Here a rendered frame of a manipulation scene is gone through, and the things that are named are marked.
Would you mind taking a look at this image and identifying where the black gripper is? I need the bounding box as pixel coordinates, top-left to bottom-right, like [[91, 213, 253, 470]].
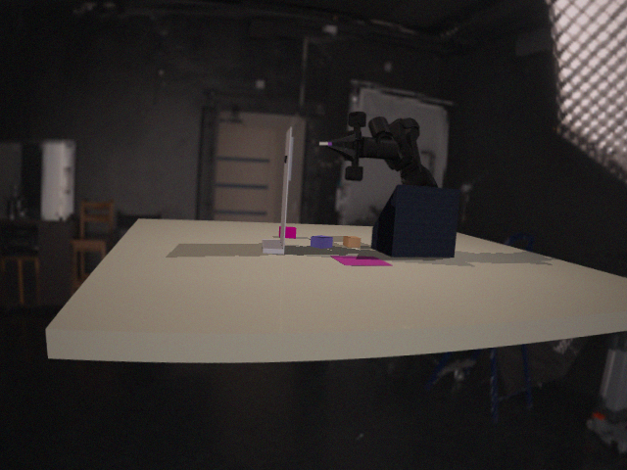
[[326, 112, 383, 181]]

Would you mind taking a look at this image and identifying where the purple cube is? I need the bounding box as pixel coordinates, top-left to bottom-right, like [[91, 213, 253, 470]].
[[311, 235, 333, 249]]

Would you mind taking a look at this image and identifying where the small brown block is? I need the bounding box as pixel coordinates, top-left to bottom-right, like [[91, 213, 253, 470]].
[[343, 236, 362, 248]]

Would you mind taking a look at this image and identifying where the magenta square zone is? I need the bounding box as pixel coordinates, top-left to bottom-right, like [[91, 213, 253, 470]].
[[331, 256, 393, 266]]

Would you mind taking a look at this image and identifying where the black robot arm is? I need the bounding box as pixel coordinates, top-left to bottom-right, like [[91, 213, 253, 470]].
[[368, 117, 438, 188]]

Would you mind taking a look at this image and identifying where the magenta cube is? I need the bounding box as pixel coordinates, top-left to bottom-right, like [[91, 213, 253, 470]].
[[279, 226, 296, 239]]

